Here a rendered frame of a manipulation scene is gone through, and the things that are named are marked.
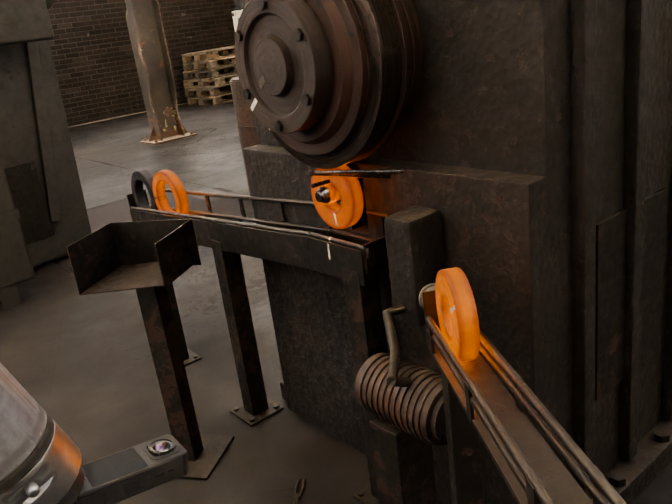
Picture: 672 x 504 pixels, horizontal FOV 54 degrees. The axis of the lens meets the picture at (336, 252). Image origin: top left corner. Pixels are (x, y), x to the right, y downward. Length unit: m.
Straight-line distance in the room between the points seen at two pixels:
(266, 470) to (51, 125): 2.80
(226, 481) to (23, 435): 1.45
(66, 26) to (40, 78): 7.63
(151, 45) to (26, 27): 4.60
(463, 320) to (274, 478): 1.06
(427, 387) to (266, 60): 0.73
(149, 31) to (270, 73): 7.08
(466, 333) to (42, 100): 3.47
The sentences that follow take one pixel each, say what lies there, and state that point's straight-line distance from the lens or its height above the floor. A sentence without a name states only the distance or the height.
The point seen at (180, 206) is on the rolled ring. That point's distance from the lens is 2.25.
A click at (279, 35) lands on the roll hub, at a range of 1.41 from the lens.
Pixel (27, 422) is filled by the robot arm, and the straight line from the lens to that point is 0.61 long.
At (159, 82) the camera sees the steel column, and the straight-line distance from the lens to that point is 8.49.
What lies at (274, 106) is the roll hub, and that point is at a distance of 1.46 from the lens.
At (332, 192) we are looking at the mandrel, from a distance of 1.51.
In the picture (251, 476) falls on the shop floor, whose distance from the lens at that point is 2.02.
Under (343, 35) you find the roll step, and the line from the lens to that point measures 1.33.
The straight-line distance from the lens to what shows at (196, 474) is 2.07.
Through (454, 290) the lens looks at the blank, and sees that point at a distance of 1.07.
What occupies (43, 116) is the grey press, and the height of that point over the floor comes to 0.86.
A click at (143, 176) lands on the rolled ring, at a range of 2.43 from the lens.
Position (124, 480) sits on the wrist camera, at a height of 0.82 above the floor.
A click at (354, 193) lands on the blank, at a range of 1.48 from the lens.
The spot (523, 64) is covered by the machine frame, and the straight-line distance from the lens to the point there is 1.28.
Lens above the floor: 1.20
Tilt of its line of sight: 20 degrees down
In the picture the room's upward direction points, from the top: 8 degrees counter-clockwise
